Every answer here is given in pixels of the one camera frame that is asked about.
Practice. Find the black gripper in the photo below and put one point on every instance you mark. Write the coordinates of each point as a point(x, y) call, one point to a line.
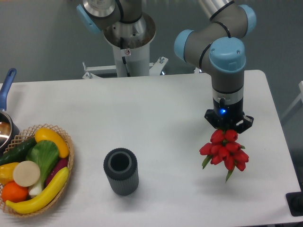
point(229, 116)

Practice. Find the red tulip bouquet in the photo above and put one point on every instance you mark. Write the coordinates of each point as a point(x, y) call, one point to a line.
point(223, 147)

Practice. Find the black device at edge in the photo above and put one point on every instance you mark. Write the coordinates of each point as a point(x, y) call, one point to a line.
point(295, 203)

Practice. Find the orange fruit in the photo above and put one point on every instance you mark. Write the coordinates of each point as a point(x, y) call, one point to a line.
point(14, 193)

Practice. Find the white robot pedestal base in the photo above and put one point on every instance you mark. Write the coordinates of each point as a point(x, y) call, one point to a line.
point(131, 49)

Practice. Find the yellow bell pepper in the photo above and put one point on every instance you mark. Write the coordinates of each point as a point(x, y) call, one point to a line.
point(6, 172)

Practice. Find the dark green cucumber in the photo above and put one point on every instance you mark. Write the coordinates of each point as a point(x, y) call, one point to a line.
point(18, 153)

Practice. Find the green bok choy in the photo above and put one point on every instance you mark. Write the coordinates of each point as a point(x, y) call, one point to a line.
point(45, 154)

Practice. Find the woven wicker basket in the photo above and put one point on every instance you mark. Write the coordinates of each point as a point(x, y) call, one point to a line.
point(30, 133)

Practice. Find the white frame at right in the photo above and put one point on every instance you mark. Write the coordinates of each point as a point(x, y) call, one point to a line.
point(294, 107)

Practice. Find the long yellow banana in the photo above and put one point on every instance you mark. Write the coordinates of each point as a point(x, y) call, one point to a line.
point(45, 197)

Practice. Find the dark grey ribbed vase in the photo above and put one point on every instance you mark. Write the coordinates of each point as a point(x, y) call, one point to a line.
point(121, 168)

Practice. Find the blue handled saucepan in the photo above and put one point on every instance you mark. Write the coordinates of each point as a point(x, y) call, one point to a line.
point(8, 130)

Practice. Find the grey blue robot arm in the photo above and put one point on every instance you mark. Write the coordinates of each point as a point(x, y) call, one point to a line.
point(216, 50)

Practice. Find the beige round disc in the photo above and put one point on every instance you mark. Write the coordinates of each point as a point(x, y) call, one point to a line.
point(26, 173)

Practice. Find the purple eggplant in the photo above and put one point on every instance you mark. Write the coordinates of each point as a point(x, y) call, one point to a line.
point(63, 162)

